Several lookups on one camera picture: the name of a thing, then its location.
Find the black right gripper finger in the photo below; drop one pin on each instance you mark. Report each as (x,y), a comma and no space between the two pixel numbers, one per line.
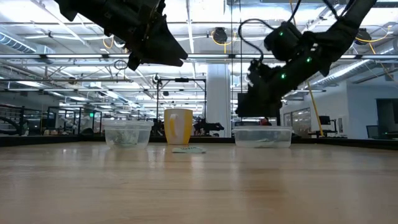
(264,104)

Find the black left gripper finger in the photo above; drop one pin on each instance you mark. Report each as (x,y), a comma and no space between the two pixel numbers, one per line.
(164,46)

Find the green sweetener packet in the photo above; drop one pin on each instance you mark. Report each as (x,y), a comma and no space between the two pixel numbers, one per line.
(122,137)
(188,150)
(264,142)

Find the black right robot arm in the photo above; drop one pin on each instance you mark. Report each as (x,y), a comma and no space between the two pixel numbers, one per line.
(335,34)

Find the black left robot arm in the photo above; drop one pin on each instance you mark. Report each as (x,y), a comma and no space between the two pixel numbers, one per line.
(87,9)

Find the black background robot arm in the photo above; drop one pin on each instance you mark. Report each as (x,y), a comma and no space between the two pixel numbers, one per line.
(208,127)

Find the black monitor screen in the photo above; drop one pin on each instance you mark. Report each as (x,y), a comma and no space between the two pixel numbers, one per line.
(241,97)

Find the rectangular clear plastic container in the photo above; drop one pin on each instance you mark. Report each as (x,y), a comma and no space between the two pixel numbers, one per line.
(242,133)

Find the white building pillar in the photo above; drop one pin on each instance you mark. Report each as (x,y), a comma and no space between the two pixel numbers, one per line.
(219,99)

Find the small black monitor on stand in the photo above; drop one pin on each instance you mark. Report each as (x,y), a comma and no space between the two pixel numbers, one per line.
(324,119)

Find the orange and white mug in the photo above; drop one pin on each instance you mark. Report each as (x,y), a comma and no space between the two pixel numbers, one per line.
(178,127)

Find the round clear plastic container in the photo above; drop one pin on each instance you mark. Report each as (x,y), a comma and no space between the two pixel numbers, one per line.
(144,133)

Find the black tall rig frame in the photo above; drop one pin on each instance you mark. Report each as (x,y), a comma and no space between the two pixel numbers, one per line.
(182,80)

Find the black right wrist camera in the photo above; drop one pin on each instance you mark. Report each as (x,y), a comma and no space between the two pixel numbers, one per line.
(283,42)

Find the black frame workcell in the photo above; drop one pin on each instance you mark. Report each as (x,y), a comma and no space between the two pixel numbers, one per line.
(74,108)

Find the black aluminium table frame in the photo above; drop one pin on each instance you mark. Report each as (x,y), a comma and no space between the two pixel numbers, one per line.
(46,140)

